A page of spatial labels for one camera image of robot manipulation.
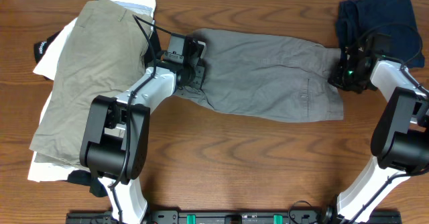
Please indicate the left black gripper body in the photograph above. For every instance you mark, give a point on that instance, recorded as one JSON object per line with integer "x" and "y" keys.
{"x": 194, "y": 77}

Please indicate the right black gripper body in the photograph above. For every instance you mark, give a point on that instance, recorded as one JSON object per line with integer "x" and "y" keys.
{"x": 346, "y": 78}

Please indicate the grey shorts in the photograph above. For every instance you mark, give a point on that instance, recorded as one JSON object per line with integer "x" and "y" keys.
{"x": 273, "y": 77}

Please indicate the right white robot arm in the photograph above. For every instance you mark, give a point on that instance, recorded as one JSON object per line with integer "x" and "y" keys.
{"x": 399, "y": 144}

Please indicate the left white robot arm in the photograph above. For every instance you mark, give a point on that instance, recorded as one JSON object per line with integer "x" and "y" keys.
{"x": 114, "y": 146}

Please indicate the black garment with logo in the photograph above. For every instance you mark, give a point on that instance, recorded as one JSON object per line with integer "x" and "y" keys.
{"x": 87, "y": 180}

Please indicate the dark navy folded garment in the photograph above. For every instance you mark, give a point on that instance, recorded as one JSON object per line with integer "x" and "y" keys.
{"x": 393, "y": 17}

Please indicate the light blue folded garment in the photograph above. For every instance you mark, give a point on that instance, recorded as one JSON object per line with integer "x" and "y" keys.
{"x": 140, "y": 7}

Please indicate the khaki folded shorts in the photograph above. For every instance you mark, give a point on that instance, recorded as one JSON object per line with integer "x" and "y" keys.
{"x": 97, "y": 83}

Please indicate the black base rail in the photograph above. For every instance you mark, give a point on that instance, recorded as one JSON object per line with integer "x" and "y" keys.
{"x": 174, "y": 217}

